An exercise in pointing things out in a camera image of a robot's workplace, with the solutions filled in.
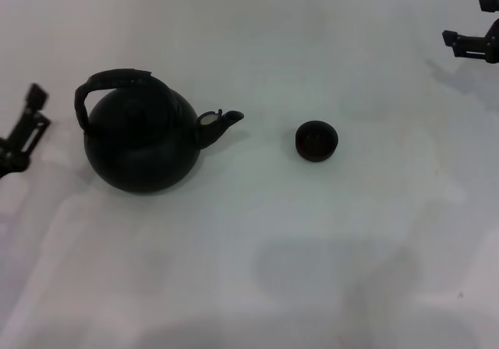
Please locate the small dark brown teacup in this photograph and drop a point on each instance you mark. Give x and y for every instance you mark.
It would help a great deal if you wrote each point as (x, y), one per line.
(316, 142)

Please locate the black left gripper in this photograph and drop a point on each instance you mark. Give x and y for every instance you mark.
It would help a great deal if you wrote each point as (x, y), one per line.
(11, 160)

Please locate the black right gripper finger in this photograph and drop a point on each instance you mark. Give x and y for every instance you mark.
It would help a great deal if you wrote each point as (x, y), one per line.
(490, 4)
(473, 47)

